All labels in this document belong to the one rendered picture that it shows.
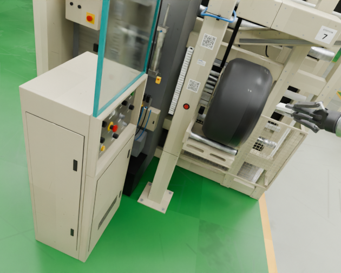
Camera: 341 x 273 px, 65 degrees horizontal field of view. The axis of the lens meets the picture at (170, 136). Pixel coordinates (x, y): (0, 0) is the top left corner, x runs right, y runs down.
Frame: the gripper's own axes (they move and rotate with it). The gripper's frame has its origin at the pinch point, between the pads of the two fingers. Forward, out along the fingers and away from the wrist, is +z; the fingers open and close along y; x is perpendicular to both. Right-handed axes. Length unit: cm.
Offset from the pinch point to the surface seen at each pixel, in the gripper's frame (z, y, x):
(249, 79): 41, -9, -29
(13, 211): 148, -73, 122
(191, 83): 74, -12, -13
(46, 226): 103, -67, 104
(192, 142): 70, -50, -1
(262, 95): 32.6, -17.0, -28.5
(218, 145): 56, -53, -12
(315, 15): 32, 11, -77
